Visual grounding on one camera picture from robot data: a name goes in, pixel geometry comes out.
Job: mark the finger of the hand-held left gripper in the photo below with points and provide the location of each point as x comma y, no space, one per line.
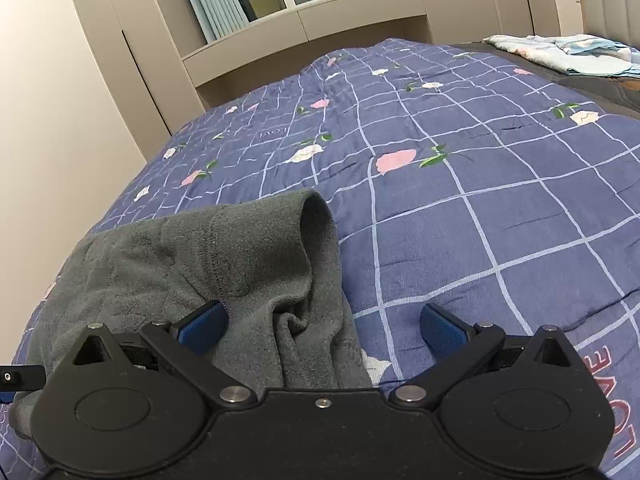
22,379

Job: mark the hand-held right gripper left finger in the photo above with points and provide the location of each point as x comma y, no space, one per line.
205,327

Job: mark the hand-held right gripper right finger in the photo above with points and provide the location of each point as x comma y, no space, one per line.
442,330

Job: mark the grey fleece garment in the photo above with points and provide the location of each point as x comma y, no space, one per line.
240,260

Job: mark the blue floral checked quilt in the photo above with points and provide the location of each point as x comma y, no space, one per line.
475,185

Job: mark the dark grey mattress pad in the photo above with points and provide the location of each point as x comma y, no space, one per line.
600,95

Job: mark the light blue floral blanket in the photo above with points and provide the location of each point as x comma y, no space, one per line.
560,52

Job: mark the light blue curtain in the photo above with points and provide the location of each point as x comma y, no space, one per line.
215,0

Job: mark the beige built-in cabinet unit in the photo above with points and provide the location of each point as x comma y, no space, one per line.
350,15

